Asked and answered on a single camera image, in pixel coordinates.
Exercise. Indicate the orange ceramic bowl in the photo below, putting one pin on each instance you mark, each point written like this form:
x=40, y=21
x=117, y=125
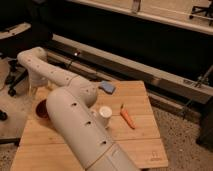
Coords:
x=41, y=110

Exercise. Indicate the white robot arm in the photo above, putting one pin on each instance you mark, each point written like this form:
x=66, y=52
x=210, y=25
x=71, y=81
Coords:
x=68, y=107

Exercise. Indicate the blue sponge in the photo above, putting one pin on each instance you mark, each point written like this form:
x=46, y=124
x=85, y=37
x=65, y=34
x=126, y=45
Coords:
x=107, y=87

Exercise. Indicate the white paper cup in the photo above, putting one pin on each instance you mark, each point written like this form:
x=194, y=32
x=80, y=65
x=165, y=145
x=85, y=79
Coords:
x=104, y=115

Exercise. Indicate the orange carrot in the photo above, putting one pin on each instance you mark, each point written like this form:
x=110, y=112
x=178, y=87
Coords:
x=126, y=117

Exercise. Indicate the black office chair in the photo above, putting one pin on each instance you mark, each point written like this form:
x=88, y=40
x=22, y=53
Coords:
x=16, y=39

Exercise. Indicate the black chair base far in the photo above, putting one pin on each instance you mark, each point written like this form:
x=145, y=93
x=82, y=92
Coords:
x=207, y=11

